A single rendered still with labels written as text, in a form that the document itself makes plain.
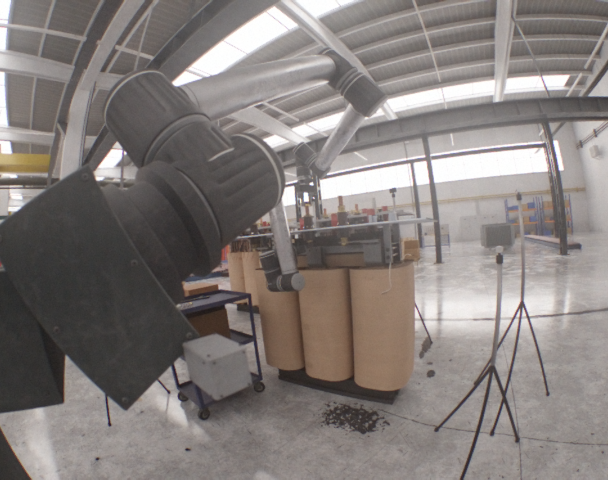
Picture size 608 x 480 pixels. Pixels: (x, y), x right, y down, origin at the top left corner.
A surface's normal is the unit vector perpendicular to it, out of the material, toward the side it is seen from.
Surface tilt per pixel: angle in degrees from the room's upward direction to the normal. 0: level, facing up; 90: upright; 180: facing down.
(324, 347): 90
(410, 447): 0
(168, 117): 77
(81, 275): 90
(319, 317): 90
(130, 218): 71
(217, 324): 90
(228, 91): 104
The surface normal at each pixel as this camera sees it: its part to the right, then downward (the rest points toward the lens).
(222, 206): 0.79, 0.04
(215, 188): 0.67, -0.19
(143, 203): 0.37, -0.53
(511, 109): -0.55, 0.05
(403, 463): -0.08, -1.00
